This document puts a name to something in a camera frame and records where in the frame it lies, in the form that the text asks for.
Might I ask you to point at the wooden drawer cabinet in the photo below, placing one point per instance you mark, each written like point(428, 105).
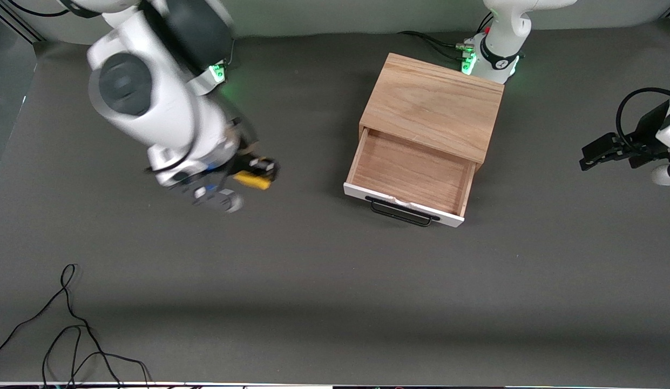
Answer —
point(432, 102)

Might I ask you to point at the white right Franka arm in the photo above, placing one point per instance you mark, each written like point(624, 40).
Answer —
point(162, 108)

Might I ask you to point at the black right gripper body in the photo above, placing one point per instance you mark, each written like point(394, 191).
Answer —
point(247, 152)

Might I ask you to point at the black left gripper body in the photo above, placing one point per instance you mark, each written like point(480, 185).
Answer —
point(645, 134)

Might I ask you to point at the wooden drawer white front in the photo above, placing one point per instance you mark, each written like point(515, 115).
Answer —
point(410, 170)

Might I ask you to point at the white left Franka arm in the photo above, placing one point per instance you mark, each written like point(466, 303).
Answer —
point(502, 32)

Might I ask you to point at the yellow cube block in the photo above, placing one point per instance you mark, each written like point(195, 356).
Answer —
point(254, 181)

